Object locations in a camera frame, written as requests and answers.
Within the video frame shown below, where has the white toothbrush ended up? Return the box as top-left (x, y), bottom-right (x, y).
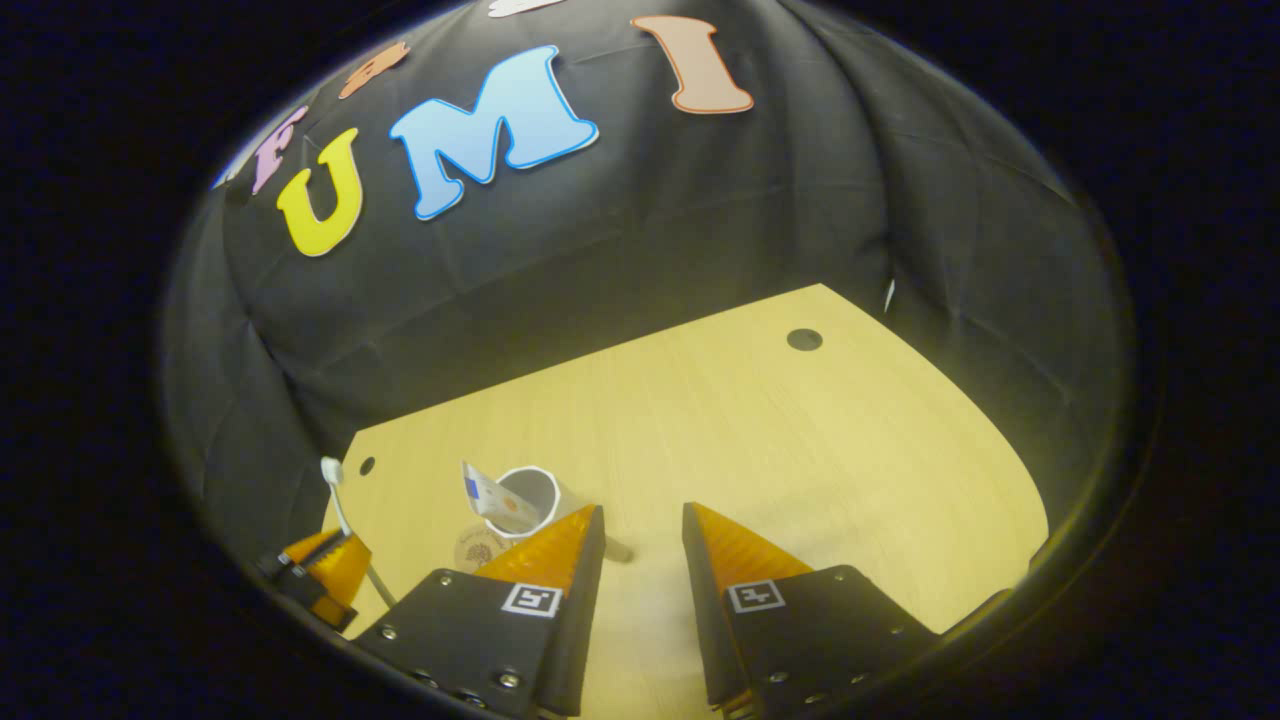
top-left (320, 456), bottom-right (396, 609)

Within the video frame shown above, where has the wooden desktop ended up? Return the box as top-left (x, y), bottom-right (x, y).
top-left (322, 283), bottom-right (1051, 720)

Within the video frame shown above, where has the white toothpaste tube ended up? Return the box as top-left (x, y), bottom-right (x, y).
top-left (461, 461), bottom-right (541, 533)

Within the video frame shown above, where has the white cup with wooden handle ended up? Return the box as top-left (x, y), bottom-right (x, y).
top-left (495, 465), bottom-right (631, 561)

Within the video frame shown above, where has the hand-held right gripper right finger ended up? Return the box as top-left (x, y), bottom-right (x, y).
top-left (682, 502), bottom-right (941, 716)

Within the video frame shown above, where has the round wooden coaster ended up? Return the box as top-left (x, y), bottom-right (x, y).
top-left (454, 526), bottom-right (511, 574)

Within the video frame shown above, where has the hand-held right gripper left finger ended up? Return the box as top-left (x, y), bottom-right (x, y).
top-left (355, 505), bottom-right (607, 719)

